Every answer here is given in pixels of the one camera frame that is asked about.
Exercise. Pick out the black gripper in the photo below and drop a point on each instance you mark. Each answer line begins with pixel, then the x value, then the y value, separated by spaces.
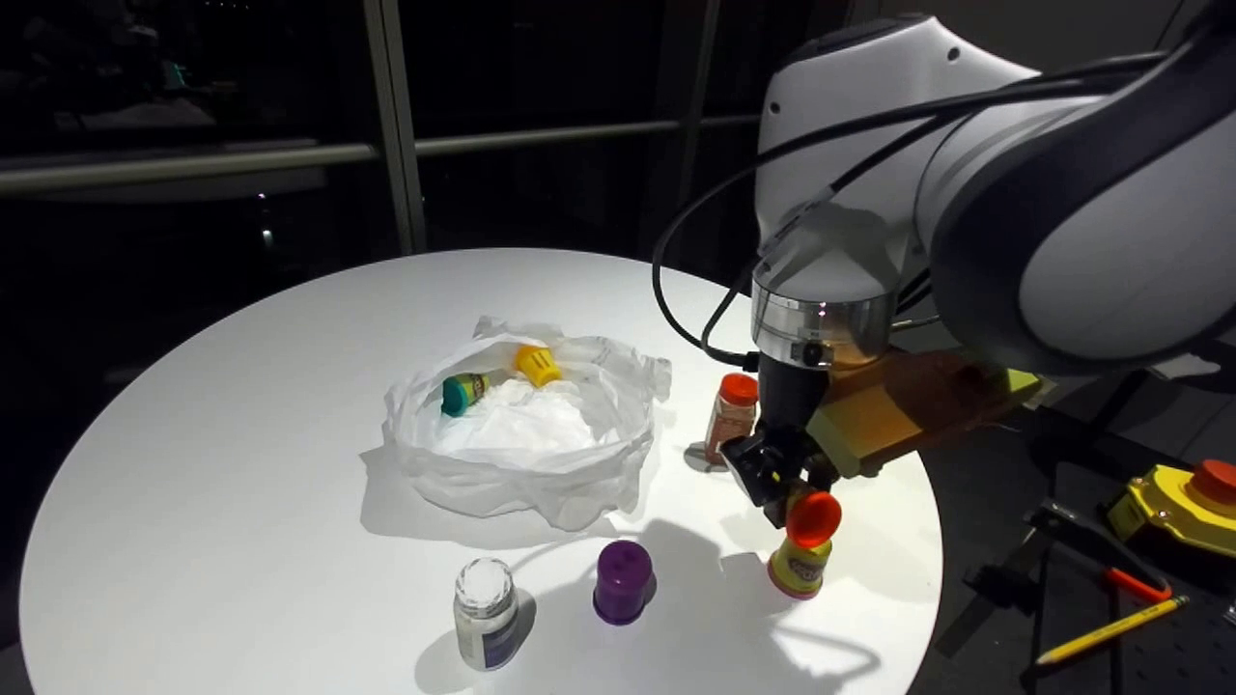
pixel 790 406

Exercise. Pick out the orange-lid yellow container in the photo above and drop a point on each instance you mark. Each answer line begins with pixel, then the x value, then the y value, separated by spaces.
pixel 804 545

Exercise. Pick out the red-lid spice jar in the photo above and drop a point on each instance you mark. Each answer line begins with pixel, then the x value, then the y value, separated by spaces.
pixel 733 406

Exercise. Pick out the small purple container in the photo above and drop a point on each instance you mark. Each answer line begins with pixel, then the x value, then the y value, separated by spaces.
pixel 621 579

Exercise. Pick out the small yellow container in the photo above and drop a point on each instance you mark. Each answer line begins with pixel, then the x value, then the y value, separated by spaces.
pixel 533 363

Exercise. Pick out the small teal container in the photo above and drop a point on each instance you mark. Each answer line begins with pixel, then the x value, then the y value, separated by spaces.
pixel 453 397

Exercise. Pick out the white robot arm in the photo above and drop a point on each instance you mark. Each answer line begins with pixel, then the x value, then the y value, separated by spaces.
pixel 1027 193

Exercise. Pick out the white plastic bag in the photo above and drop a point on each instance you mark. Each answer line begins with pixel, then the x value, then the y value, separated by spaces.
pixel 515 438

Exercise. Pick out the yellow pencil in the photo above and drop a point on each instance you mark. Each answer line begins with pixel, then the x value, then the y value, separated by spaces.
pixel 1107 631

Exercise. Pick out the yellow emergency stop button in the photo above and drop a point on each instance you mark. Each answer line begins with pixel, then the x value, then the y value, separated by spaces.
pixel 1180 502

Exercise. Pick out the metal window railing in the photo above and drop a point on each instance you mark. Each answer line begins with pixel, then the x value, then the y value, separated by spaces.
pixel 195 162

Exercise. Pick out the grey window frame post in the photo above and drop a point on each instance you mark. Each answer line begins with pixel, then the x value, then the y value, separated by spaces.
pixel 390 129

